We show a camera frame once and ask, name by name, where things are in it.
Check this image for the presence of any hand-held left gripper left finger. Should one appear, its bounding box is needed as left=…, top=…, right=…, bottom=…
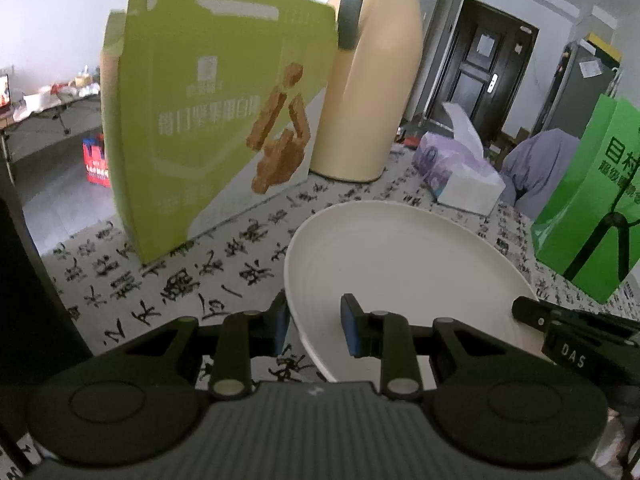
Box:
left=120, top=290, right=291, bottom=401

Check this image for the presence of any green paper bag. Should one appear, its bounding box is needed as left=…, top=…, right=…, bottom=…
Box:
left=531, top=92, right=640, bottom=305

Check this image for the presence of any yellow box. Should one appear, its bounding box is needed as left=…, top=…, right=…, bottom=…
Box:
left=582, top=32, right=623, bottom=63

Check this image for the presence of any black paper bag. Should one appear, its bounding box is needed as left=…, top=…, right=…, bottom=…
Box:
left=0, top=150, right=96, bottom=456

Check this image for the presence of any beige thermos jug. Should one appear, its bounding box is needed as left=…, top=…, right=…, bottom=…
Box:
left=309, top=0, right=426, bottom=183

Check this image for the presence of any dark entrance door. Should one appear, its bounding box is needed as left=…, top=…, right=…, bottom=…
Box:
left=440, top=0, right=540, bottom=133

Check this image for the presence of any grey refrigerator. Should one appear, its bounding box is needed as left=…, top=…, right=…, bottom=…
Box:
left=532, top=40, right=621, bottom=141

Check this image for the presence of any red shopping bag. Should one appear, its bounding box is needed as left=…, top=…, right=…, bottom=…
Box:
left=82, top=134, right=112, bottom=189

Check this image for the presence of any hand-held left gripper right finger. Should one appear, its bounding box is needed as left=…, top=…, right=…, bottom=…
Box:
left=340, top=292, right=516, bottom=398

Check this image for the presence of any purple tissue pack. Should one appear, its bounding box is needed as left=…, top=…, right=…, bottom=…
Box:
left=412, top=101, right=507, bottom=212

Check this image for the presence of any cluttered low table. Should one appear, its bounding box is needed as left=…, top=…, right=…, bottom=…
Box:
left=0, top=65, right=103, bottom=136

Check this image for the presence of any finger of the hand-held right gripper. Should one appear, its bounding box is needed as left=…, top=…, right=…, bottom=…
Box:
left=511, top=296, right=554, bottom=335

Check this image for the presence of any white plate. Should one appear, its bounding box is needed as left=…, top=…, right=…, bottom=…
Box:
left=283, top=201, right=551, bottom=383

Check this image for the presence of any yellow-green snack box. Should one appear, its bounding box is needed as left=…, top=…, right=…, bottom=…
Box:
left=99, top=0, right=340, bottom=265

